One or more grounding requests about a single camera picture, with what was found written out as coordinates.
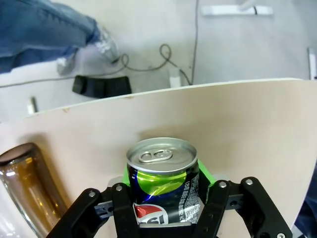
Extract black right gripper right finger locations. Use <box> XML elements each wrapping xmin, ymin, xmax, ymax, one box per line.
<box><xmin>189</xmin><ymin>159</ymin><xmax>293</xmax><ymax>238</ymax></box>

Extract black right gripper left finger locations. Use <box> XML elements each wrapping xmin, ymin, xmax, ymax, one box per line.
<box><xmin>46</xmin><ymin>173</ymin><xmax>141</xmax><ymax>238</ymax></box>

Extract black green Pepsi can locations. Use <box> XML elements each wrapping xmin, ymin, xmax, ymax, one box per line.
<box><xmin>126</xmin><ymin>137</ymin><xmax>201</xmax><ymax>227</ymax></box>

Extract amber glass cup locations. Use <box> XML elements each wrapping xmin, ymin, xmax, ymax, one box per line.
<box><xmin>0</xmin><ymin>142</ymin><xmax>69</xmax><ymax>238</ymax></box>

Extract black chair base foot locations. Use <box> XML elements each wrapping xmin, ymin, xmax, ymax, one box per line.
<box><xmin>72</xmin><ymin>75</ymin><xmax>132</xmax><ymax>98</ymax></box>

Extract white power adapter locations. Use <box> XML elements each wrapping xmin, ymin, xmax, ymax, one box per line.
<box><xmin>169</xmin><ymin>68</ymin><xmax>181</xmax><ymax>88</ymax></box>

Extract grey sneaker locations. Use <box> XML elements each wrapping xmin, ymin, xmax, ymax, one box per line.
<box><xmin>56</xmin><ymin>24</ymin><xmax>121</xmax><ymax>75</ymax></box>

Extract person's blue jeans leg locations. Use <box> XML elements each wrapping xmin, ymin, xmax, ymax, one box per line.
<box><xmin>0</xmin><ymin>0</ymin><xmax>100</xmax><ymax>73</ymax></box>

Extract white floor strip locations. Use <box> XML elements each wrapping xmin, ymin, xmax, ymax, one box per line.
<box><xmin>201</xmin><ymin>5</ymin><xmax>273</xmax><ymax>16</ymax></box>

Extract small grey metal post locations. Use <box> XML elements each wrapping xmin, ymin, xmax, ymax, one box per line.
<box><xmin>27</xmin><ymin>96</ymin><xmax>38</xmax><ymax>115</ymax></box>

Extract grey floor cable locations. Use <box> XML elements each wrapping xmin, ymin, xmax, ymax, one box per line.
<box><xmin>0</xmin><ymin>43</ymin><xmax>193</xmax><ymax>88</ymax></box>

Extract white vertical frame piece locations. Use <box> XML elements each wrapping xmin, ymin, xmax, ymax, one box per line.
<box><xmin>307</xmin><ymin>47</ymin><xmax>317</xmax><ymax>80</ymax></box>

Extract thin hanging grey cable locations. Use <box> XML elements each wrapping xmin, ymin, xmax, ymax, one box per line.
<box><xmin>191</xmin><ymin>0</ymin><xmax>200</xmax><ymax>85</ymax></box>

